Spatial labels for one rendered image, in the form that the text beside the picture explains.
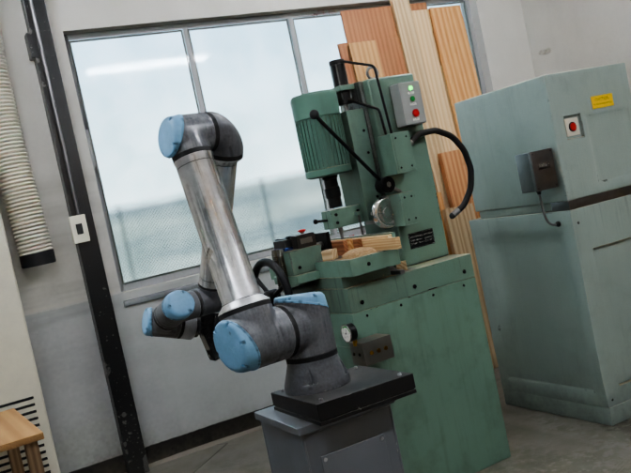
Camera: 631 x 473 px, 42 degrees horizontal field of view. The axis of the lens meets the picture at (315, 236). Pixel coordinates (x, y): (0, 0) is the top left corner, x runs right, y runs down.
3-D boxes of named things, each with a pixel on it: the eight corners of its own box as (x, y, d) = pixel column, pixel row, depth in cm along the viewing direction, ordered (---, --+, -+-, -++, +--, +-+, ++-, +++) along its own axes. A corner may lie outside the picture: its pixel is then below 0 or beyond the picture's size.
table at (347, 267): (250, 285, 326) (246, 270, 326) (315, 267, 341) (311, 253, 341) (330, 283, 274) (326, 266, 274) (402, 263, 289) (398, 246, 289)
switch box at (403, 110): (396, 128, 312) (388, 86, 312) (417, 124, 318) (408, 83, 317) (407, 125, 307) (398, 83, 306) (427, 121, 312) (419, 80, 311)
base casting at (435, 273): (289, 312, 322) (284, 289, 322) (405, 278, 352) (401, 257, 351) (352, 313, 284) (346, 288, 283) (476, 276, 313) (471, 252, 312)
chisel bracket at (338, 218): (325, 234, 310) (320, 212, 310) (355, 226, 318) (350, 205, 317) (335, 233, 304) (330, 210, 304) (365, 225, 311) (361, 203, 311)
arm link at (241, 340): (302, 353, 223) (215, 101, 234) (250, 371, 212) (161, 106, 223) (273, 364, 235) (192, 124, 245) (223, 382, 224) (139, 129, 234)
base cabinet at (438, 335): (326, 486, 326) (288, 312, 322) (438, 438, 355) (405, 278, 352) (392, 512, 287) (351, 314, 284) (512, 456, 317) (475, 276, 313)
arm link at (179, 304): (194, 283, 258) (179, 298, 268) (162, 291, 251) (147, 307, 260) (206, 311, 256) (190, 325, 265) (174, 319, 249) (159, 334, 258)
